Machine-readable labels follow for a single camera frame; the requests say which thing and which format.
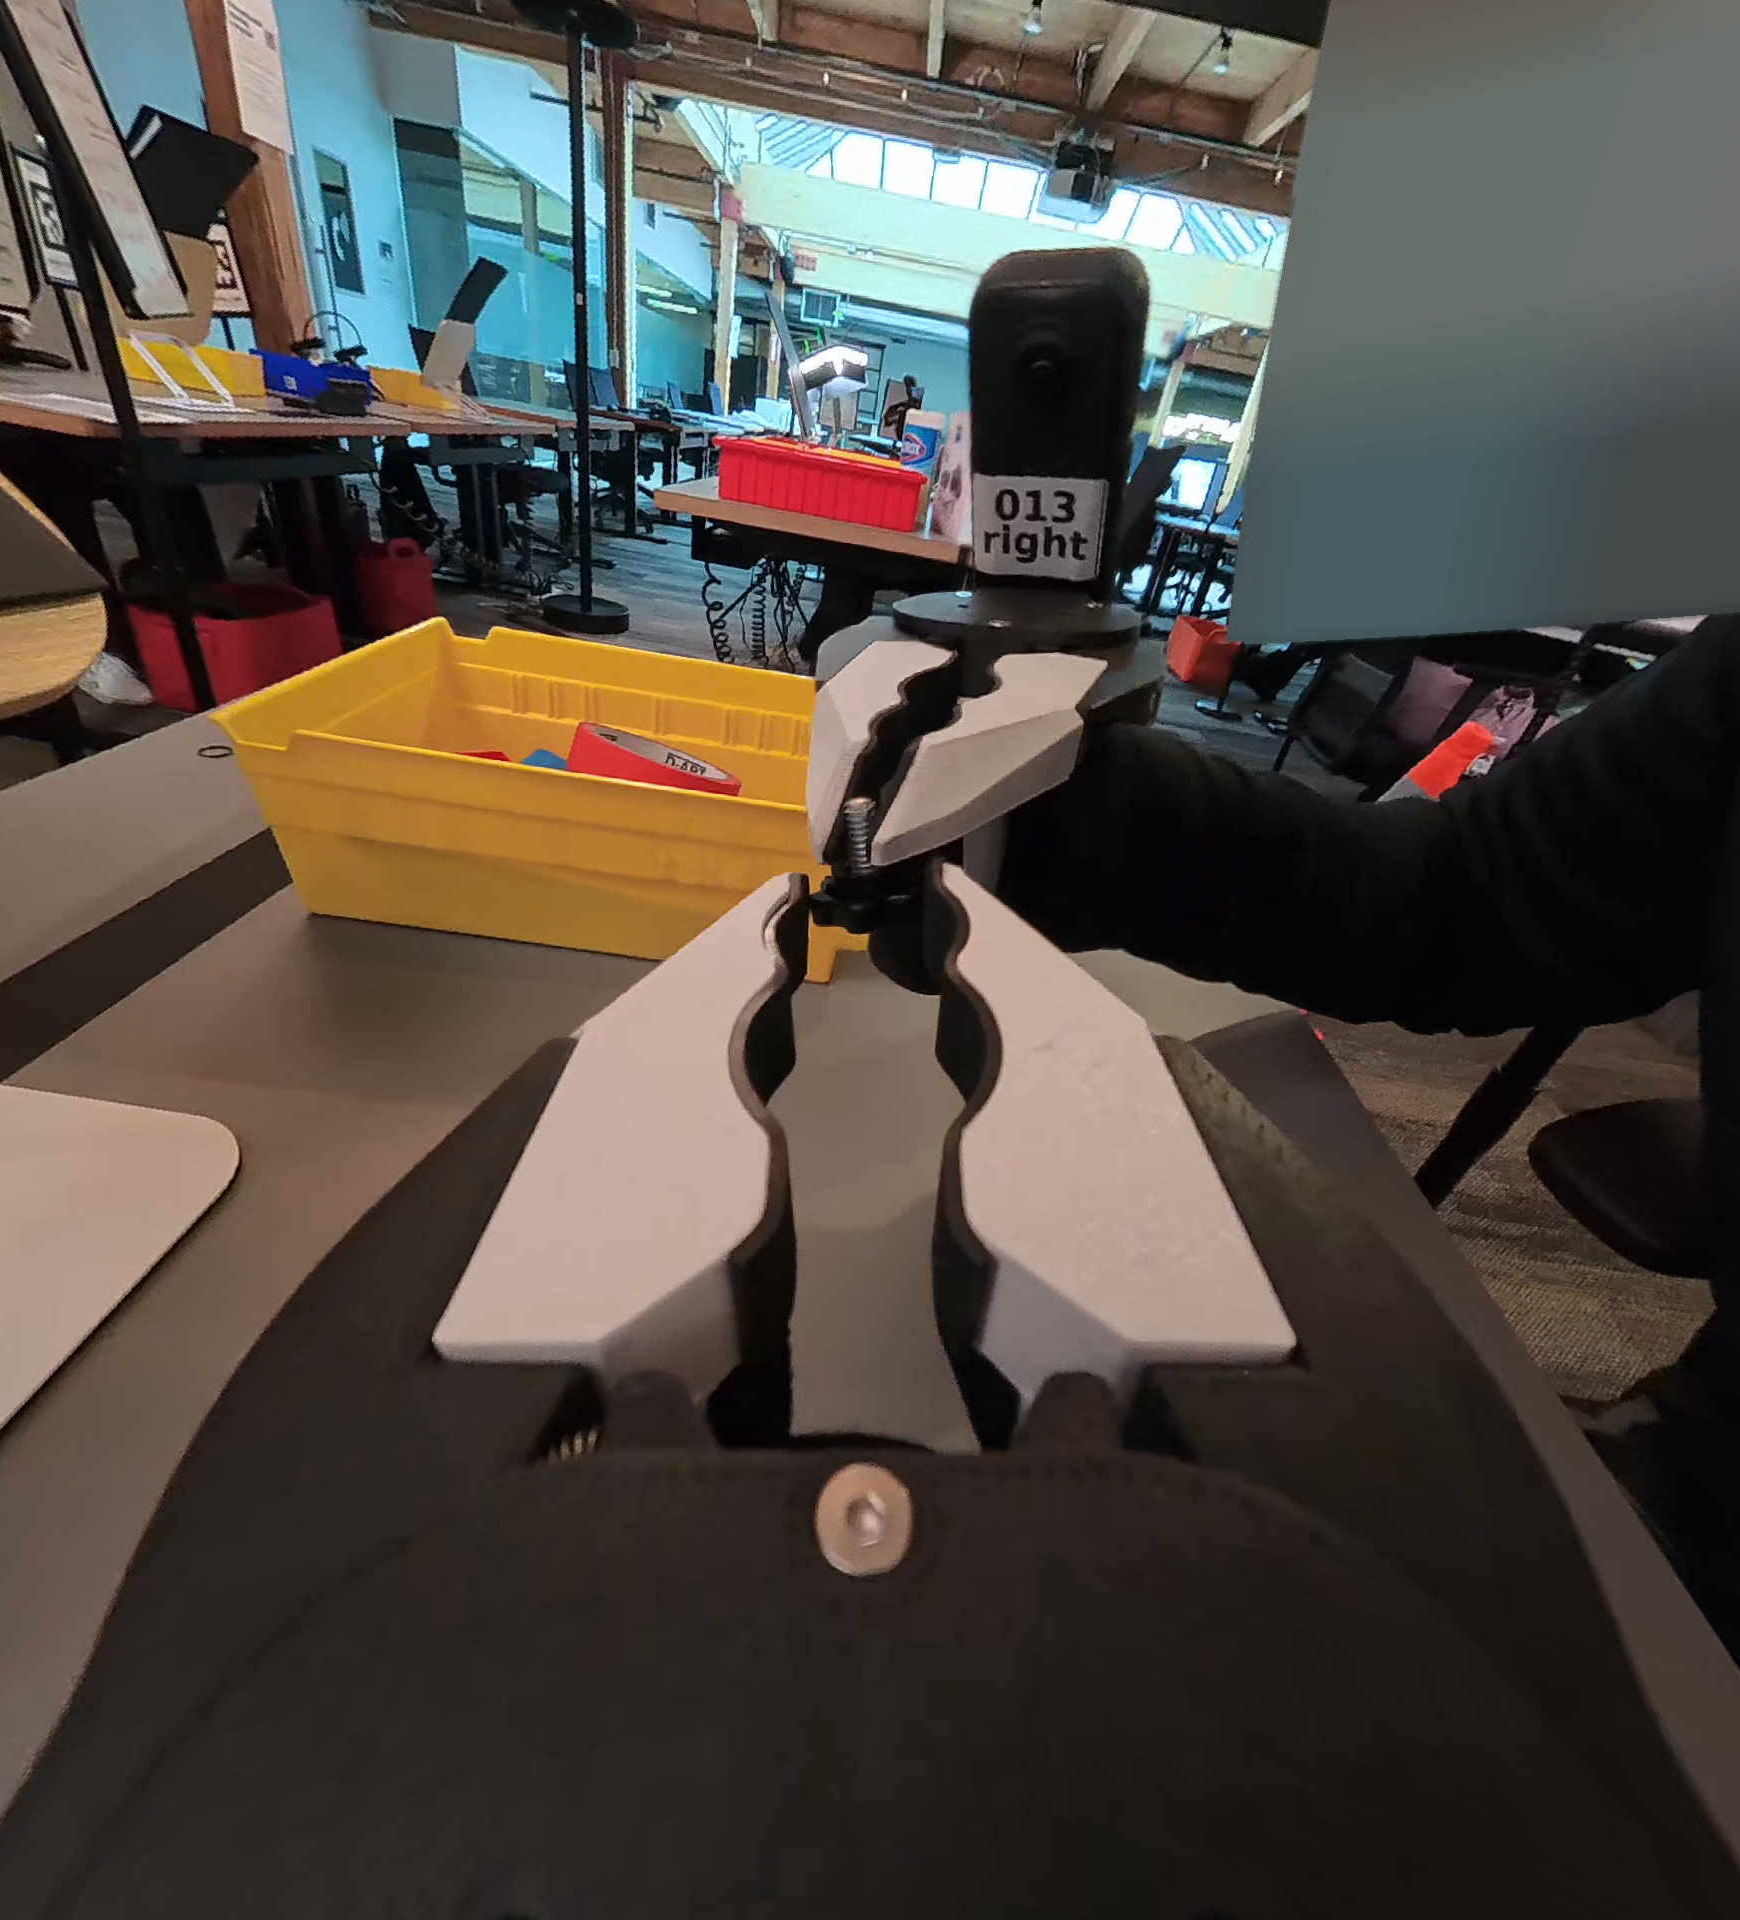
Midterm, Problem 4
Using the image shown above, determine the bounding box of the red tape roll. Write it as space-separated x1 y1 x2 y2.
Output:
563 719 744 800

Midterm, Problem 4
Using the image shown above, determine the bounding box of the yellow plastic bin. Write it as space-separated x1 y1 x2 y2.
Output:
209 618 871 984

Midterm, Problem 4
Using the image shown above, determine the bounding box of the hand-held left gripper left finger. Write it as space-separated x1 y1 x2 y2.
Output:
429 872 811 1389

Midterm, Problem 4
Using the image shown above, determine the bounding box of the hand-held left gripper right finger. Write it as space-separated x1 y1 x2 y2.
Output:
932 858 1301 1409

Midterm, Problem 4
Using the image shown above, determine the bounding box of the black swivel chair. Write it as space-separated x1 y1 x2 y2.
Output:
1416 1020 1711 1279

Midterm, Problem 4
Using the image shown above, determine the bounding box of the red plastic jug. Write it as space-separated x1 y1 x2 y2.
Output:
352 535 439 636

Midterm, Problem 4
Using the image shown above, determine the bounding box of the white stand base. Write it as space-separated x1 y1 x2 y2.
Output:
0 1068 240 1524

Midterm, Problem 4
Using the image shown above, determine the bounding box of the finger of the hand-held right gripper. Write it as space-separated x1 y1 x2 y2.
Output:
803 636 961 863
861 660 1097 869

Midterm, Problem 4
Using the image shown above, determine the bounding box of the blue parts bin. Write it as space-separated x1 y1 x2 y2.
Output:
252 348 370 408

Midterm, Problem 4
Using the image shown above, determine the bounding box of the person's right hand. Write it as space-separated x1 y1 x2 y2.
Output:
996 726 1266 979

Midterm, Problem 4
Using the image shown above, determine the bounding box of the red floor crate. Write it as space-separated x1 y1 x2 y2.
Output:
125 582 342 709

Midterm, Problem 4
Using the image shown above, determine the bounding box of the orange red object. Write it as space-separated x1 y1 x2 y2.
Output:
1409 719 1502 800

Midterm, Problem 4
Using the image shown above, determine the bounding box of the black star knob screw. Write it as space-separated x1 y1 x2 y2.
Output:
805 797 919 931

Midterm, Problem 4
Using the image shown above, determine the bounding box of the red plastic bin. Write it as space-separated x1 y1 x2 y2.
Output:
714 433 929 531

